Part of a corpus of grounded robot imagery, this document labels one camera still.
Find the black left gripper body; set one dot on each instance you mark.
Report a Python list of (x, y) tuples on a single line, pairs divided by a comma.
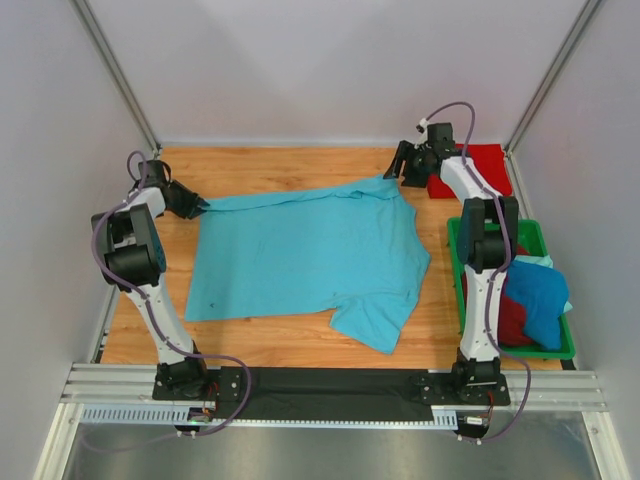
[(182, 199)]

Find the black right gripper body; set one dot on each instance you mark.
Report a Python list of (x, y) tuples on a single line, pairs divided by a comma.
[(416, 172)]

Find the light blue t-shirt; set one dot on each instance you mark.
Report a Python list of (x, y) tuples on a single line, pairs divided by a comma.
[(351, 249)]

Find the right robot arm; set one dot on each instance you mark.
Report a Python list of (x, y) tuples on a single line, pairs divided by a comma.
[(486, 245)]

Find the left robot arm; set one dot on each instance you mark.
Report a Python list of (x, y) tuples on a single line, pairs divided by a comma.
[(127, 248)]

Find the folded red t-shirt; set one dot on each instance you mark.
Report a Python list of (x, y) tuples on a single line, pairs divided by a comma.
[(489, 159)]

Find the green plastic bin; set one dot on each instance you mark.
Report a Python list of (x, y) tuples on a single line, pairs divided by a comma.
[(530, 238)]

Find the mint green t-shirt in bin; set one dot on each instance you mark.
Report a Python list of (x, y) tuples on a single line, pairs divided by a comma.
[(544, 261)]

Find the blue t-shirt in bin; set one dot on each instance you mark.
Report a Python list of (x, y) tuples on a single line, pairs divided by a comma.
[(542, 294)]

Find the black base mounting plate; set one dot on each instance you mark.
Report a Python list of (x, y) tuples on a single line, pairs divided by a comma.
[(344, 394)]

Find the dark red t-shirt in bin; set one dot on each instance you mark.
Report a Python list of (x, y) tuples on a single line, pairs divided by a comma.
[(511, 322)]

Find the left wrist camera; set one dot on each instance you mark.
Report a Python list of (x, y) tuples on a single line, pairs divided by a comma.
[(154, 173)]

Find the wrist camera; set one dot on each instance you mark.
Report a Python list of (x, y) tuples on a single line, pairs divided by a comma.
[(154, 173), (440, 136)]

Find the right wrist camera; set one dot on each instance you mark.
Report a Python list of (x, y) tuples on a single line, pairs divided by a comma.
[(440, 136)]

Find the right aluminium corner post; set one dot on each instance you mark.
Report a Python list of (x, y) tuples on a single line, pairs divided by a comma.
[(578, 29)]

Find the aluminium corner post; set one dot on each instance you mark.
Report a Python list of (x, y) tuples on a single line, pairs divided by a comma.
[(98, 38), (578, 29)]

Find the left aluminium corner post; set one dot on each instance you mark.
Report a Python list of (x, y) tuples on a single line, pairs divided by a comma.
[(98, 38)]

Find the slotted cable duct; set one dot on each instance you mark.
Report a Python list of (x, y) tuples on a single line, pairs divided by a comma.
[(183, 415)]

